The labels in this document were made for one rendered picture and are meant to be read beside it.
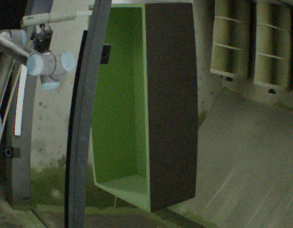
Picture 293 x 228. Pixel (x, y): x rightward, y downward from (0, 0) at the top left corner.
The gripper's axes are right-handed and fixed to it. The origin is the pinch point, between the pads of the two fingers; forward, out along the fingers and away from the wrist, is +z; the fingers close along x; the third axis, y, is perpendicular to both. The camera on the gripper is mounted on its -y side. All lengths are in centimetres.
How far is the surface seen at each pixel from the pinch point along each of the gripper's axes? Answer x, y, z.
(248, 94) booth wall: 207, 105, -29
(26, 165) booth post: 23, 158, -40
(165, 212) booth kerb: 128, 158, -100
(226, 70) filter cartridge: 179, 91, -11
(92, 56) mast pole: -7, -60, -50
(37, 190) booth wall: 29, 169, -59
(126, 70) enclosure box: 87, 80, -7
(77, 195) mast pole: -17, -36, -91
